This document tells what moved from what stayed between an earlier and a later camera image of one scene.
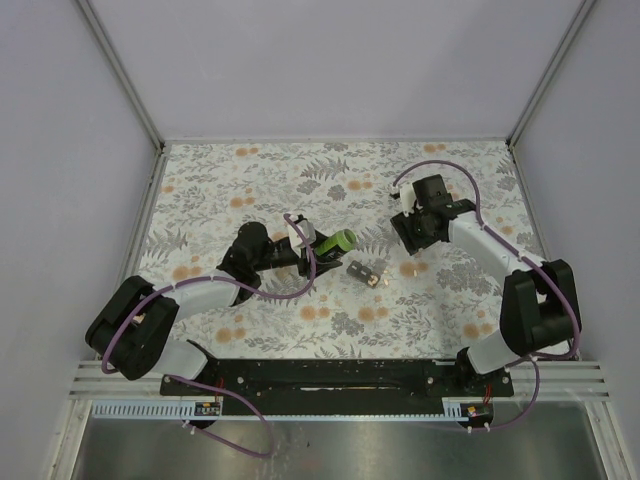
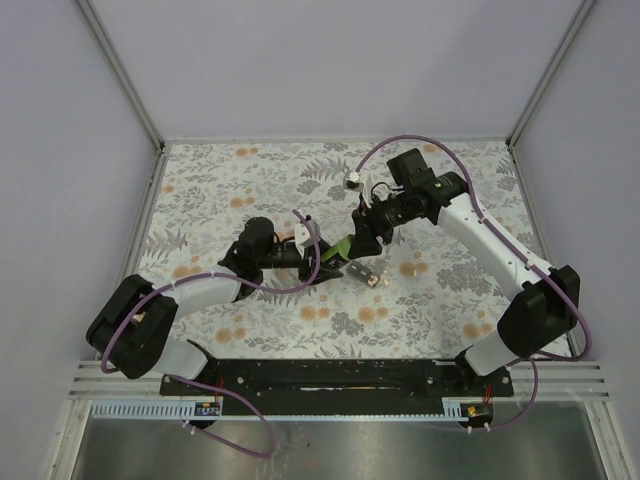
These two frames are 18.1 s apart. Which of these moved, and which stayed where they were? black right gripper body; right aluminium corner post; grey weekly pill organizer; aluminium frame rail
Moved: black right gripper body
Stayed: aluminium frame rail; right aluminium corner post; grey weekly pill organizer
